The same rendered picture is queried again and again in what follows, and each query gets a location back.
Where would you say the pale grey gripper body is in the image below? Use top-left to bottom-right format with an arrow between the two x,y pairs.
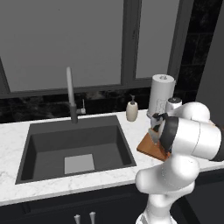
148,113 -> 169,146

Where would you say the brown wooden cutting board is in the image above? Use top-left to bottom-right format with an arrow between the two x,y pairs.
136,132 -> 172,163

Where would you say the beige soap dispenser bottle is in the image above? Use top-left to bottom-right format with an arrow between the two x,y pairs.
125,94 -> 139,123

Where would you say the white paper towel roll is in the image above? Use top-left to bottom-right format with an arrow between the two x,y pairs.
146,73 -> 177,119

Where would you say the dark grey sink basin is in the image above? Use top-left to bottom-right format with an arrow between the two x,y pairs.
15,114 -> 137,186

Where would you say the dark cupboard door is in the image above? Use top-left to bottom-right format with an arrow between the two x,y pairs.
84,185 -> 151,224
0,194 -> 86,224

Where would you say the dark base cabinet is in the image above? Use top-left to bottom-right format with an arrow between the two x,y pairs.
171,168 -> 224,224

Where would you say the grey sink tap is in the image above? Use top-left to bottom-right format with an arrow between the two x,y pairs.
66,66 -> 88,124

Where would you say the dark grey tall cabinet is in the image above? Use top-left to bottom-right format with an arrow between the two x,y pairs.
195,0 -> 224,127

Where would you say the grey framed window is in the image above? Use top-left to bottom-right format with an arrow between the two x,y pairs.
0,0 -> 195,100

